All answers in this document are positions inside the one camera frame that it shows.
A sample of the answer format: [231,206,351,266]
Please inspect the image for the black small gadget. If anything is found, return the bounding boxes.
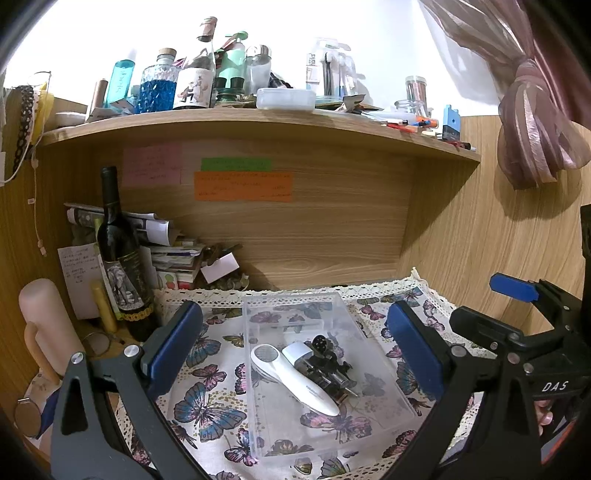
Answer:
[295,335,346,393]

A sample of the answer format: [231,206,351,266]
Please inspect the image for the blue patterned glass bottle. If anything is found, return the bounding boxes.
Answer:
[139,48,180,113]

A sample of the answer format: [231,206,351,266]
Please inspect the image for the clear toothbrush pack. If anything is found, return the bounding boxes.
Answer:
[305,39,359,99]

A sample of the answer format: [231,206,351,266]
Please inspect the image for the green sticky note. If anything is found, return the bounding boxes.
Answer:
[201,157,272,172]

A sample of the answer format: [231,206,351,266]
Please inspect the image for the silver metal tube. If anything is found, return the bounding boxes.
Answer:
[329,369,358,400]

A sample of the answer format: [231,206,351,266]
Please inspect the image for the round hand mirror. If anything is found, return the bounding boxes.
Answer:
[14,399,44,439]

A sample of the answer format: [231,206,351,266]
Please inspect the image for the stack of papers and books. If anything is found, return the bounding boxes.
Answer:
[64,202,205,290]

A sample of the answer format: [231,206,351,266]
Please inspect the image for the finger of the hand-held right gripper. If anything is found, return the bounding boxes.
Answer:
[490,272,581,325]
[450,305,529,354]

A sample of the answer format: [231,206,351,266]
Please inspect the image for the clear labelled bottle with cork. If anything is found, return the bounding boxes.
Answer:
[173,17,218,110]

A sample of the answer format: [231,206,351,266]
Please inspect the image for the small pink white box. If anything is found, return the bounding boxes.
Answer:
[199,254,240,284]

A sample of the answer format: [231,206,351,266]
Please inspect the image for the dark small trinkets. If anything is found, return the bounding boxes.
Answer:
[203,242,243,266]

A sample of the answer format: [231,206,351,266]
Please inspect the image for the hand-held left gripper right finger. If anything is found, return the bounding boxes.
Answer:
[387,301,543,480]

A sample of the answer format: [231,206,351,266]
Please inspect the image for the clear bottle silver cap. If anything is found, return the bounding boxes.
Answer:
[245,45,272,96]

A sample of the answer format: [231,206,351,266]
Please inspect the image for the pink sheer curtain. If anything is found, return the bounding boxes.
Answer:
[418,0,591,190]

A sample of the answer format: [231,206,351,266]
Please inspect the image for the white cord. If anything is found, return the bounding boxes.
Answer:
[28,154,49,257]

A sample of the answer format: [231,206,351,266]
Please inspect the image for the mint green bottle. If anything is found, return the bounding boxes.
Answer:
[217,31,248,105]

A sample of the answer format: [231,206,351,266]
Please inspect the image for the yellow candle stick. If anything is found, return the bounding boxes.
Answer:
[91,281,119,334]

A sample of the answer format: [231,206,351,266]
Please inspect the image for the black gold lace ribbon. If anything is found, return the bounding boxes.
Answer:
[11,85,38,174]

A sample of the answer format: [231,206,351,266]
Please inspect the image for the white handwritten paper note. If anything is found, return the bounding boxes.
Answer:
[58,244,105,320]

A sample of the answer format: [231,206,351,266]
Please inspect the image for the white handheld device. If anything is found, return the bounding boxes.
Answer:
[250,344,341,417]

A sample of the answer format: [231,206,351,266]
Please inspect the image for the person's right hand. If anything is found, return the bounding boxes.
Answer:
[534,399,556,438]

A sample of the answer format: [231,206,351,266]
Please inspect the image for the small white round tin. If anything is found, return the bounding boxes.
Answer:
[54,111,89,128]

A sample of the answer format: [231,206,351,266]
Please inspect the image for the blue plastic item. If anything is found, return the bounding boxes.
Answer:
[41,388,62,435]

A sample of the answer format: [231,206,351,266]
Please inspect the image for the teal bottle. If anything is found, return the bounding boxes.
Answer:
[104,60,137,110]

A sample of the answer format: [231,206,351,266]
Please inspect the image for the dark wine bottle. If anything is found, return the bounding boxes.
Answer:
[96,166,160,342]

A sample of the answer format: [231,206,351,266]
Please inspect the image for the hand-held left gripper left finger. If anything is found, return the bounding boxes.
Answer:
[50,301,204,480]

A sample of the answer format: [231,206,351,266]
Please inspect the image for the wire rimmed glasses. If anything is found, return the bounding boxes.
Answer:
[83,331,113,359]

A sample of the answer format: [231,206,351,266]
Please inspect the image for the glass jar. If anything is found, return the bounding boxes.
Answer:
[394,76,433,119]

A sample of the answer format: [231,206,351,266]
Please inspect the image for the pink sticky note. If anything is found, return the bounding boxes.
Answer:
[122,144,182,186]

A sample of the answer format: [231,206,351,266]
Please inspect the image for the brown thread spool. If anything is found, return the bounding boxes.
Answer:
[90,79,110,121]

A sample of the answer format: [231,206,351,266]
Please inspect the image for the orange sticky note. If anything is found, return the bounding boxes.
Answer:
[193,171,295,203]

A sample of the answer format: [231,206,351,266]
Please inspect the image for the clear plastic storage box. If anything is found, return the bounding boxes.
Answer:
[242,291,419,459]

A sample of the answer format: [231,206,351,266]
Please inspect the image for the white plug adapter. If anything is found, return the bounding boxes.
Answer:
[281,342,316,370]

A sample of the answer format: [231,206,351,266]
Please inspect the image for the pile of flat packets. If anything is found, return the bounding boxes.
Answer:
[316,93,385,114]

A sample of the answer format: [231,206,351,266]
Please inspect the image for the butterfly print lace tablecloth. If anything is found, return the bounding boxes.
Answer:
[115,270,490,480]

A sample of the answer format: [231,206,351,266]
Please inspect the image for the wooden shelf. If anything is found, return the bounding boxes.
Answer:
[36,108,482,163]

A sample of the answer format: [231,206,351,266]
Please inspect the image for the white plastic lidded container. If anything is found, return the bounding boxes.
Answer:
[256,88,317,111]

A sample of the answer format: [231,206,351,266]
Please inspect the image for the bowl of beads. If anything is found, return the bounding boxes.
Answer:
[203,272,253,292]

